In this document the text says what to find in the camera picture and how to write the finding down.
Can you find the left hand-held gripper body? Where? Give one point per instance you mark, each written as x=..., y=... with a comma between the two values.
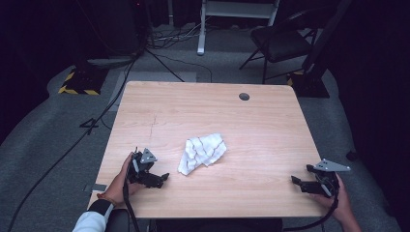
x=138, y=174

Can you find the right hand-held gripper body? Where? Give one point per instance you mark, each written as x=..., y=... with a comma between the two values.
x=328, y=183

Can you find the white cloth with dark stitching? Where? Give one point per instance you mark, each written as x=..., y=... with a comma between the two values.
x=201, y=153

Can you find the person's right hand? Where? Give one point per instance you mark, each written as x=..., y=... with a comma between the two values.
x=341, y=204

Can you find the person's left hand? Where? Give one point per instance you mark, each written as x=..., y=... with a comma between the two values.
x=117, y=188

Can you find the small black floor object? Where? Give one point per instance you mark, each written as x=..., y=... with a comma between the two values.
x=352, y=156

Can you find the grey tape strip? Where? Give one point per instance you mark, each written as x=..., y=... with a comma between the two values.
x=98, y=187

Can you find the person's dark clothed legs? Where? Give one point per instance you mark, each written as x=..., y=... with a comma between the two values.
x=209, y=225

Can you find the black base with hazard stripes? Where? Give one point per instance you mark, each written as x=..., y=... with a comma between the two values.
x=311, y=87
x=83, y=80

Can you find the grey round table grommet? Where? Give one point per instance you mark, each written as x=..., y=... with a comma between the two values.
x=244, y=96

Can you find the black folding chair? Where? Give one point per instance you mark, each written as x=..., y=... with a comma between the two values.
x=278, y=42

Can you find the black slanted stand pole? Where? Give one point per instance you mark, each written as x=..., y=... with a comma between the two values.
x=325, y=35

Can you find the black computer tower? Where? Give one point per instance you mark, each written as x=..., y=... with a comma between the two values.
x=129, y=25

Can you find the white metal desk frame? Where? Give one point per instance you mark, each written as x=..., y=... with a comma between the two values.
x=225, y=9

